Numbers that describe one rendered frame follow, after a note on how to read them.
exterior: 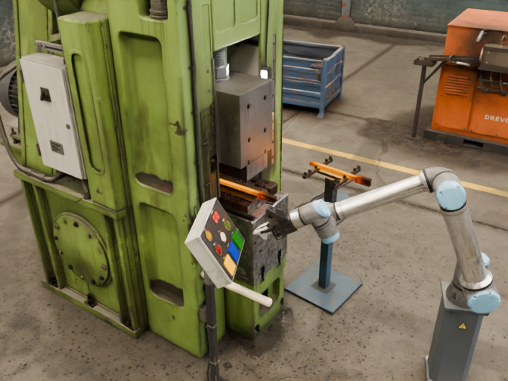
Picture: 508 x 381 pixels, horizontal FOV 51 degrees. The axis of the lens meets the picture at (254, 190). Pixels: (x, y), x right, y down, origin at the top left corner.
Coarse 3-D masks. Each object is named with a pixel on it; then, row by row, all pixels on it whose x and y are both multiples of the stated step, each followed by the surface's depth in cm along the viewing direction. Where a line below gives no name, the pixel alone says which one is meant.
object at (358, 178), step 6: (312, 162) 343; (318, 168) 341; (324, 168) 338; (330, 168) 336; (336, 174) 333; (342, 174) 330; (348, 174) 329; (354, 180) 326; (360, 180) 325; (366, 180) 322
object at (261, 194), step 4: (220, 180) 314; (224, 180) 314; (228, 184) 311; (232, 184) 310; (236, 184) 310; (240, 188) 306; (244, 188) 306; (248, 188) 306; (252, 192) 302; (256, 192) 302; (260, 192) 301; (264, 192) 301; (260, 196) 300; (264, 196) 300; (268, 196) 297; (272, 196) 297; (276, 196) 297; (268, 200) 298; (272, 200) 298; (276, 200) 298
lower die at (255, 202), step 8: (224, 184) 311; (240, 184) 313; (248, 184) 313; (224, 192) 306; (232, 192) 306; (240, 192) 306; (248, 192) 303; (232, 200) 300; (248, 200) 298; (256, 200) 301; (264, 200) 308; (240, 208) 297; (248, 208) 295; (256, 208) 303
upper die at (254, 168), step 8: (256, 160) 288; (264, 160) 295; (224, 168) 291; (232, 168) 288; (248, 168) 283; (256, 168) 290; (264, 168) 297; (232, 176) 290; (240, 176) 287; (248, 176) 285
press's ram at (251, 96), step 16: (240, 80) 277; (256, 80) 277; (272, 80) 279; (224, 96) 263; (240, 96) 258; (256, 96) 270; (224, 112) 267; (240, 112) 262; (256, 112) 275; (224, 128) 272; (240, 128) 266; (256, 128) 279; (224, 144) 277; (240, 144) 271; (256, 144) 284; (224, 160) 282; (240, 160) 275
